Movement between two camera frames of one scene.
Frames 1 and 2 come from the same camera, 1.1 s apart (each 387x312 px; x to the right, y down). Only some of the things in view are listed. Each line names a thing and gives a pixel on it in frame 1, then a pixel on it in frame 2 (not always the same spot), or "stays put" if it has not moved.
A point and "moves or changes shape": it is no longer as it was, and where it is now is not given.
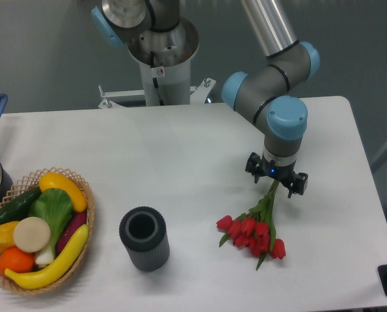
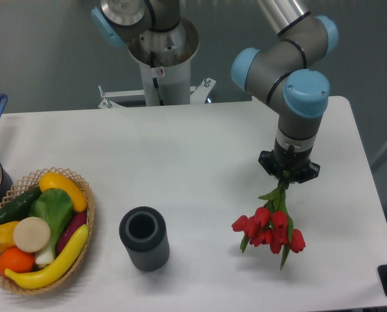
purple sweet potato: [69, 229] stays put
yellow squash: [50, 180] stays put
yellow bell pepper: [0, 236] stays put
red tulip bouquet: [255, 229] moves or changes shape
